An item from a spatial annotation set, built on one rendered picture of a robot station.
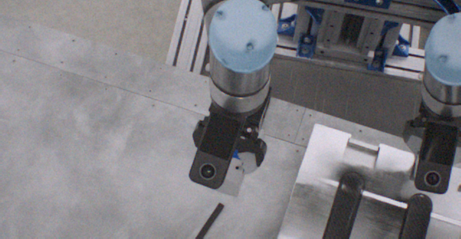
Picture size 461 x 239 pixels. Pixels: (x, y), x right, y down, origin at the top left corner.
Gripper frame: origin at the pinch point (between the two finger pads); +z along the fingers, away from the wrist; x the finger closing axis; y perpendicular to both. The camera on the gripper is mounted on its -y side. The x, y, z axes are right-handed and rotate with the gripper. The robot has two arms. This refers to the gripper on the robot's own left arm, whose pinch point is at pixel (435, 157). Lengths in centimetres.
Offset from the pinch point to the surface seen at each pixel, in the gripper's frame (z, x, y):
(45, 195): 3, 58, -21
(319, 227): 2.1, 13.9, -14.5
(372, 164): 6.8, 9.3, -1.3
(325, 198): 2.4, 14.2, -9.8
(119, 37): 89, 93, 43
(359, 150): 6.6, 11.9, 0.4
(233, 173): -7.1, 26.8, -12.5
